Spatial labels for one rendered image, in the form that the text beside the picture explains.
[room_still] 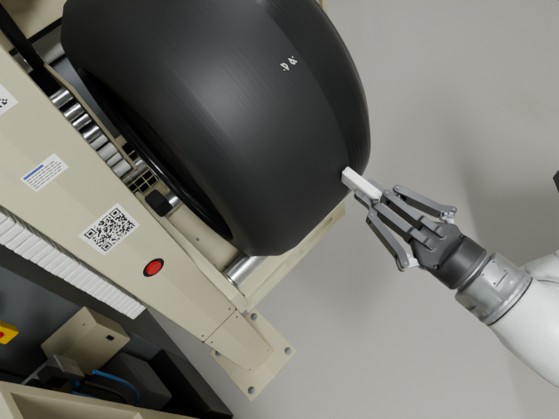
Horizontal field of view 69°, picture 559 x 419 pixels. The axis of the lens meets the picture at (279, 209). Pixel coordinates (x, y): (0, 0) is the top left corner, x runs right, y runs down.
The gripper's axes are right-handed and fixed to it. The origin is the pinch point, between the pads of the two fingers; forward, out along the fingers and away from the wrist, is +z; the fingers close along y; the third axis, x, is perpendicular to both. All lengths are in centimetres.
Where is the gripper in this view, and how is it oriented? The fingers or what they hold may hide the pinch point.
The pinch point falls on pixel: (360, 186)
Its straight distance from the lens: 66.4
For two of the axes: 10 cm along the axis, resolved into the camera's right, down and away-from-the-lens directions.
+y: -7.0, 6.7, -2.5
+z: -7.1, -6.2, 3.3
